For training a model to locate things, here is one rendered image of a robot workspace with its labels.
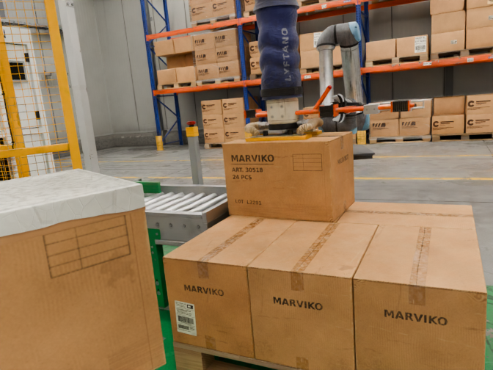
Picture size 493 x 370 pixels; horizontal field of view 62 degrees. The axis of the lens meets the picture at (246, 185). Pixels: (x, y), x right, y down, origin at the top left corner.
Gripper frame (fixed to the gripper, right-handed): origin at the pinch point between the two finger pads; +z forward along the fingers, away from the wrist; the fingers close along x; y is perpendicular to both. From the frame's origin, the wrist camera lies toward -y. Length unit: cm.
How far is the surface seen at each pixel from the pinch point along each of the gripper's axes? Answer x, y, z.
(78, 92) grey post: 35, 346, -141
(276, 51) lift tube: 31.5, 24.6, 23.7
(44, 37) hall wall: 224, 950, -609
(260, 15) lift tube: 50, 33, 23
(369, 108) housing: -0.1, -18.6, 17.0
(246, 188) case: -37, 43, 33
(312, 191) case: -38, 6, 35
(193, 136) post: -14, 117, -31
